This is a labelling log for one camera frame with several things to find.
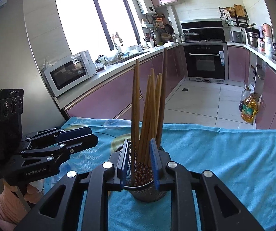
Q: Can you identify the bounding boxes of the bamboo chopstick red end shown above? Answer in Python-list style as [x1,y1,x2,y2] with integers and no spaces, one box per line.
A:
[131,60,140,184]

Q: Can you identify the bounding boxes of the kitchen window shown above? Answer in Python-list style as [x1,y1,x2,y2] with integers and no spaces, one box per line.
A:
[56,0,141,59]

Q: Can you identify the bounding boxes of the left hand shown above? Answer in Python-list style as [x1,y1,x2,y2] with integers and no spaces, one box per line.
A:
[4,179,45,204]

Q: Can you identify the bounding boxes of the blue floral tablecloth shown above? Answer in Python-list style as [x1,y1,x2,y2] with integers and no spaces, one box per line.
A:
[44,117,276,230]

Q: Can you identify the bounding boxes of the white microwave oven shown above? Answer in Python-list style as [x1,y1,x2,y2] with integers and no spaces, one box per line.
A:
[44,51,97,97]

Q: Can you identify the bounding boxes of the black mesh utensil holder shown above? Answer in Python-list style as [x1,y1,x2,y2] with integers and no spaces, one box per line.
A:
[125,142,167,203]

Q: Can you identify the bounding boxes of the cooking oil bottle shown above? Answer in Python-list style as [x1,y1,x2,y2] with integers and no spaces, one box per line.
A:
[241,93,258,123]

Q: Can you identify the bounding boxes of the pink lower cabinets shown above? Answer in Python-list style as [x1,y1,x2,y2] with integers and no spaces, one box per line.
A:
[57,45,276,129]

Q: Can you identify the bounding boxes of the black built-in oven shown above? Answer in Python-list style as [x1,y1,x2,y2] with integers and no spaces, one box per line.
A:
[183,42,228,84]

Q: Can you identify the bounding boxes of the black wok with lid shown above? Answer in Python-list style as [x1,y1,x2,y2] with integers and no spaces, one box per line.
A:
[183,30,199,41]

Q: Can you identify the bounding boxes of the white water heater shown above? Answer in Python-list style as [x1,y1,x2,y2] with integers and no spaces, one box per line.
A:
[137,0,156,15]

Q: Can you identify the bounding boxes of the black range hood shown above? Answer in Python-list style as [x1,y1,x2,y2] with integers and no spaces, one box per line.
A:
[180,19,226,42]

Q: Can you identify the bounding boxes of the silver rice cooker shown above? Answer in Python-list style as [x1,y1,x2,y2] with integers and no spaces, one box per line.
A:
[230,31,246,43]

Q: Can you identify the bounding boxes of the steel stock pot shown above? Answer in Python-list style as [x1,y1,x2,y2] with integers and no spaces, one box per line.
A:
[245,27,260,48]

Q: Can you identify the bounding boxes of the pink thermos jug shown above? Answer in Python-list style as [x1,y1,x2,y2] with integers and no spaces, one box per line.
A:
[262,23,273,44]

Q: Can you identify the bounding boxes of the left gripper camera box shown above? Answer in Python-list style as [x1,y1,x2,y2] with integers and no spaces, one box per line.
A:
[0,89,24,161]

